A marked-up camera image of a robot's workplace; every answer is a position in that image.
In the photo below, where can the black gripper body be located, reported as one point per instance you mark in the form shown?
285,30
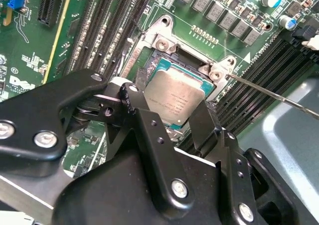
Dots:
119,195

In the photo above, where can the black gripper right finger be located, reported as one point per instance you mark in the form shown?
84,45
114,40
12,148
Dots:
207,135

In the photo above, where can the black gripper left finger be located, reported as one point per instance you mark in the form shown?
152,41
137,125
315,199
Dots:
32,115

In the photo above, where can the silver CPU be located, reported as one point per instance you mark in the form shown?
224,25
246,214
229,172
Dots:
172,95

